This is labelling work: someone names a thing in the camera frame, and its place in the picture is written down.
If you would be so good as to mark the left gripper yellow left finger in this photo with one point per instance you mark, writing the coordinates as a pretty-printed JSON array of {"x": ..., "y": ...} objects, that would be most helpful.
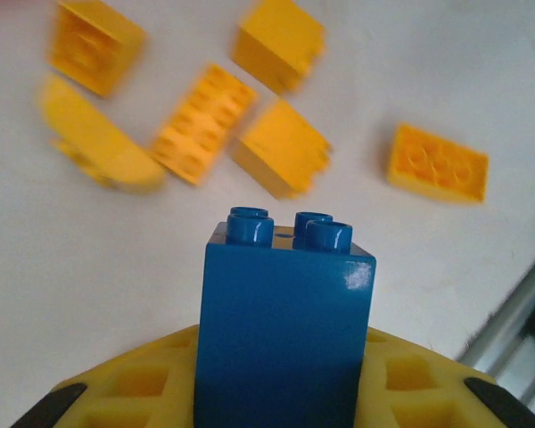
[{"x": 129, "y": 383}]

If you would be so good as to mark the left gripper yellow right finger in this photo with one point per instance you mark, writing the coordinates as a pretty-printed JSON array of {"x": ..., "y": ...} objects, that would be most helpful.
[{"x": 414, "y": 379}]

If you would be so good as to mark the blue tall lego brick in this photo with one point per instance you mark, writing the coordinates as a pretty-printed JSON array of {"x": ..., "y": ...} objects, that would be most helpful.
[{"x": 281, "y": 321}]

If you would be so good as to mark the yellow flat lego brick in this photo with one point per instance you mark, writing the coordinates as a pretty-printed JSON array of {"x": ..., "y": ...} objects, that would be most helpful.
[{"x": 439, "y": 162}]

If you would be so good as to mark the yellow curved lego brick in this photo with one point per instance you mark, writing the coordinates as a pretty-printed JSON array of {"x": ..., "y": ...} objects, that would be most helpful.
[{"x": 98, "y": 138}]

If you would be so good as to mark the yellow tall lego brick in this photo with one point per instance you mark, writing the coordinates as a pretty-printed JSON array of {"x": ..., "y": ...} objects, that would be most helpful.
[
  {"x": 278, "y": 149},
  {"x": 278, "y": 44},
  {"x": 93, "y": 44}
]

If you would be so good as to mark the yellow eight-stud lego brick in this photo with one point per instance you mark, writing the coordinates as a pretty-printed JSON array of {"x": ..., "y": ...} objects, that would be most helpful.
[{"x": 203, "y": 125}]

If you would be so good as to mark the aluminium table frame rail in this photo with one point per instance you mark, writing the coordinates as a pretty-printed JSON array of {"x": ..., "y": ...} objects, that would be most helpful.
[{"x": 512, "y": 316}]

